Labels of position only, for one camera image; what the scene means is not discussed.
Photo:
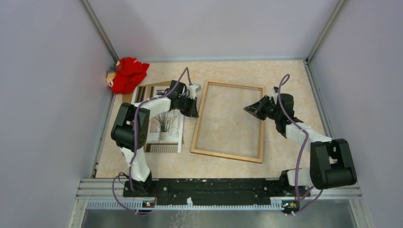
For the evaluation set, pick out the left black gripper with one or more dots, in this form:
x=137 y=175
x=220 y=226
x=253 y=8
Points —
x=192 y=111

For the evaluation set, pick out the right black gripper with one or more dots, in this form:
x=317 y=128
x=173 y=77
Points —
x=256 y=108

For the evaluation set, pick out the plant window photo print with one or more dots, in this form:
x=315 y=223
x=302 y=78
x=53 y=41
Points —
x=165 y=133

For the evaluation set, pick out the wooden picture frame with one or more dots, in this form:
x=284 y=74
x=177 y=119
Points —
x=224 y=129

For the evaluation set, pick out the brown cardboard backing board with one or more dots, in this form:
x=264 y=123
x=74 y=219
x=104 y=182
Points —
x=143 y=92

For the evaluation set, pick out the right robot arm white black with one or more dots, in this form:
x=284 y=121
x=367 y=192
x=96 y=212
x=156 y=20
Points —
x=330 y=164

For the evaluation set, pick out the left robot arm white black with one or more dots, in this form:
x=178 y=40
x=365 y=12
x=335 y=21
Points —
x=131 y=128

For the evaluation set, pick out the red cloth doll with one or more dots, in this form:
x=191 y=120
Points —
x=126 y=74

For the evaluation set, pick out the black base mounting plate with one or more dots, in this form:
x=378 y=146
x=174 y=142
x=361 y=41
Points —
x=211 y=192

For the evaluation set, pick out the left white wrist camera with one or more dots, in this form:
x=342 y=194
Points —
x=194 y=89

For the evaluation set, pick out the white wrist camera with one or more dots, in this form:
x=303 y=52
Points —
x=194 y=89
x=275 y=91

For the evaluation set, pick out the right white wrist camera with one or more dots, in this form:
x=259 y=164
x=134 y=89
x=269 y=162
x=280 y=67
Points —
x=275 y=91

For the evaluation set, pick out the aluminium front rail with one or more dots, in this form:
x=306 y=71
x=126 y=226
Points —
x=101 y=201

